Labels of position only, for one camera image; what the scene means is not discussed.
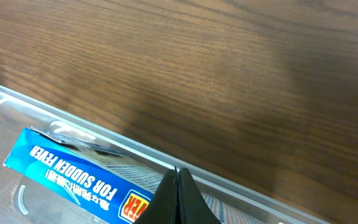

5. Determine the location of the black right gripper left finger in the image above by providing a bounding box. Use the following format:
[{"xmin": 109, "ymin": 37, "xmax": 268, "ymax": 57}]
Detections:
[{"xmin": 134, "ymin": 169, "xmax": 178, "ymax": 224}]

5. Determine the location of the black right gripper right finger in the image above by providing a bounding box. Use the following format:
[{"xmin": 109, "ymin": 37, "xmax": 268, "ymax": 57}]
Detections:
[{"xmin": 178, "ymin": 168, "xmax": 220, "ymax": 224}]

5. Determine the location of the blue fever patch box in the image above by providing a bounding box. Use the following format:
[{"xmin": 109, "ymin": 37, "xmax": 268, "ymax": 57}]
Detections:
[{"xmin": 4, "ymin": 128, "xmax": 256, "ymax": 223}]

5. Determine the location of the clear plastic container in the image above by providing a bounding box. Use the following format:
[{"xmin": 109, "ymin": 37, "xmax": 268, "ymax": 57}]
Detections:
[{"xmin": 0, "ymin": 86, "xmax": 319, "ymax": 223}]

